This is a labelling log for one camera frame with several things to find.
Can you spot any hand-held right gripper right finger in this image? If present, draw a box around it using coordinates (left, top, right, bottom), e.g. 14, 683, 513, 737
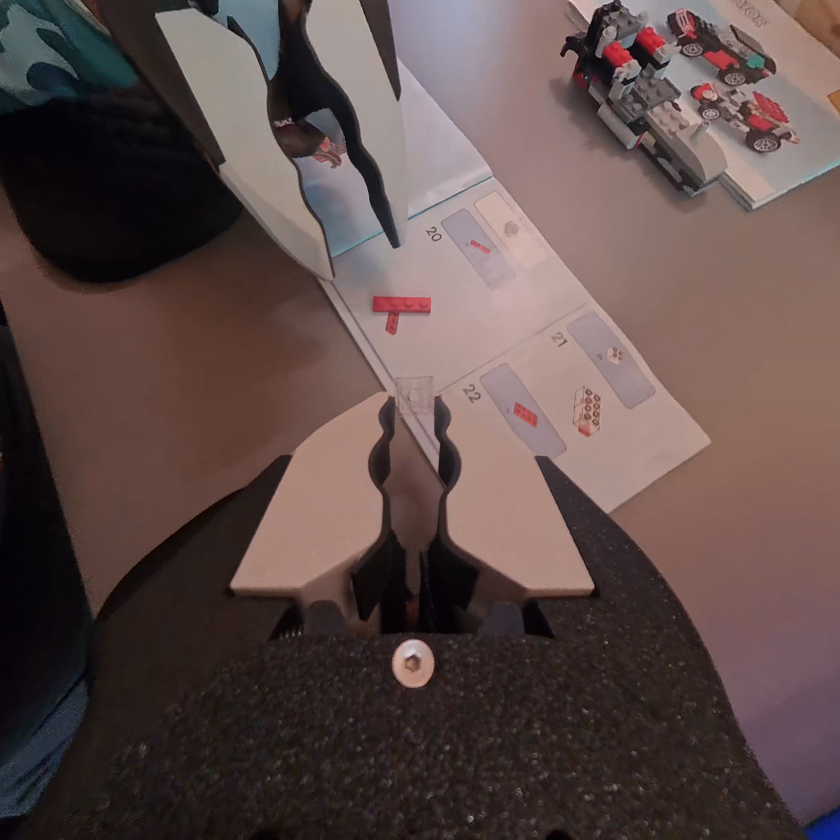
420, 396, 597, 632

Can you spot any toy brick truck model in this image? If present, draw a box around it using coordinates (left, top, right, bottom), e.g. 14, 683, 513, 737
561, 0, 729, 198

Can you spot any black padded cushion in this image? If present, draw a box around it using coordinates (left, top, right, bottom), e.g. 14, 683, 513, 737
0, 298, 96, 729
0, 84, 245, 284

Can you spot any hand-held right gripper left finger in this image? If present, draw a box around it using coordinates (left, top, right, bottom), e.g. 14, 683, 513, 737
230, 392, 408, 635

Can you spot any closed instruction booklet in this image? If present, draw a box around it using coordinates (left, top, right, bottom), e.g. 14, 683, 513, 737
567, 0, 840, 212

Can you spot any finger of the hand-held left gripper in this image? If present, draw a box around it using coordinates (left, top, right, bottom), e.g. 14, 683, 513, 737
98, 0, 337, 282
308, 0, 412, 252

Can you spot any clear toy brick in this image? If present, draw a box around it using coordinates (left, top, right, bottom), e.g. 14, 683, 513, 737
395, 375, 434, 418

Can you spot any grey desk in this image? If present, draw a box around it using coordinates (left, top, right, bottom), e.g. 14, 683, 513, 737
0, 0, 840, 828

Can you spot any open instruction booklet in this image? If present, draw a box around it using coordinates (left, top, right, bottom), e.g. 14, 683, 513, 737
318, 58, 713, 516

